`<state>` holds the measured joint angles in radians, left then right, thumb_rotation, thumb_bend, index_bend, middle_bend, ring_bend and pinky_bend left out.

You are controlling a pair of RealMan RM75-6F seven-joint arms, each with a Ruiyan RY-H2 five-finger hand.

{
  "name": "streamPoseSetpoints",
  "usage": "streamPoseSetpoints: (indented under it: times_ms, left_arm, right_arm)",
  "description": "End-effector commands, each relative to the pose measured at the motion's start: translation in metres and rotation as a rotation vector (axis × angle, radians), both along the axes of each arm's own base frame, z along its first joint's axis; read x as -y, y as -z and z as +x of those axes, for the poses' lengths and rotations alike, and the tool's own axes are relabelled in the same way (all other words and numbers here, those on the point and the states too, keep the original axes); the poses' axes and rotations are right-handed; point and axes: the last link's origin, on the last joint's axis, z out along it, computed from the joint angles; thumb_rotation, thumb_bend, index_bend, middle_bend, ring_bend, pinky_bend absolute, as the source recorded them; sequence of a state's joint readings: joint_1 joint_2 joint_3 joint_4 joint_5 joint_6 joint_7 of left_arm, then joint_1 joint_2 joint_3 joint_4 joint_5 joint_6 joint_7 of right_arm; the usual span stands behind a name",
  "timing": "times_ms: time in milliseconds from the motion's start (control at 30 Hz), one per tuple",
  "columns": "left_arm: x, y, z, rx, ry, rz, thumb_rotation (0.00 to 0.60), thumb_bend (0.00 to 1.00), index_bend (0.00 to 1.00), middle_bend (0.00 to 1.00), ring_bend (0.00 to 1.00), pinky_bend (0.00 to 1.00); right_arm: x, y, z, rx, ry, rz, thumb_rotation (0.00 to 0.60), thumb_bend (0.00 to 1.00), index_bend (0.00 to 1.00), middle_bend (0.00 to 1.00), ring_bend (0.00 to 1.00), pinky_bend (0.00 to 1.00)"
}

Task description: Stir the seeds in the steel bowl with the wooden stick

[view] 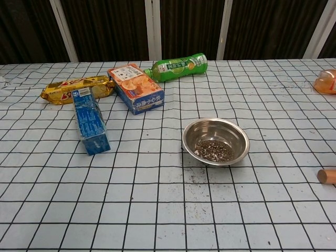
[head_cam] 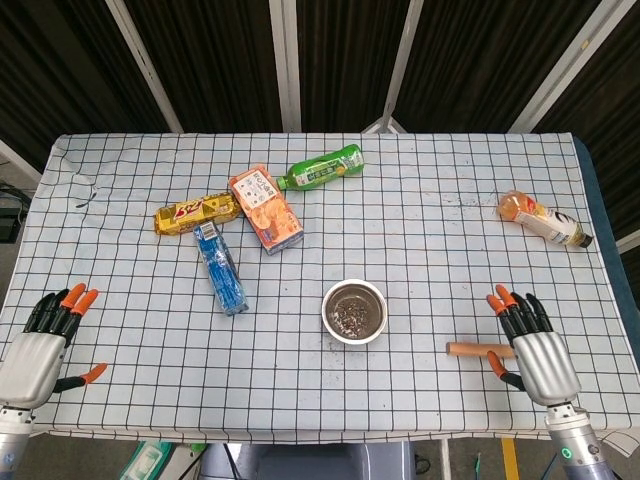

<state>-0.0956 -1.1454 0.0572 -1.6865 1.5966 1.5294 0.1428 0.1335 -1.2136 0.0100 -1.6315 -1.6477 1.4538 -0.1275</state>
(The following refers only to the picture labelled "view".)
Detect brown cylindrical object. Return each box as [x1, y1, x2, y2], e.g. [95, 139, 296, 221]
[317, 169, 336, 185]

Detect stainless steel bowl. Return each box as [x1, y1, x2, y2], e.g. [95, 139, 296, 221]
[182, 117, 250, 166]

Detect brown food bits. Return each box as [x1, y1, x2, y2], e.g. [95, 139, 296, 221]
[194, 140, 236, 161]

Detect orange cracker box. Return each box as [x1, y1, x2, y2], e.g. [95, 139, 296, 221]
[107, 62, 165, 116]

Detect green plastic drink bottle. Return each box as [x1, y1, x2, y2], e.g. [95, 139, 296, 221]
[143, 52, 208, 83]

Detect checked white tablecloth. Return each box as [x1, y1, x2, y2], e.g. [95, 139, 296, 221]
[0, 58, 336, 252]

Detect blue biscuit box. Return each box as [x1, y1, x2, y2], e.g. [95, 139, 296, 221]
[71, 87, 112, 156]

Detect gold biscuit packet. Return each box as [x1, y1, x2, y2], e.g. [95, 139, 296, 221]
[39, 75, 116, 106]

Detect orange juice bottle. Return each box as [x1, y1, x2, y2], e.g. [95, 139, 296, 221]
[313, 69, 336, 95]

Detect white frame post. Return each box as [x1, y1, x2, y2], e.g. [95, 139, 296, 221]
[216, 0, 235, 61]
[49, 0, 79, 63]
[301, 0, 336, 59]
[145, 0, 161, 62]

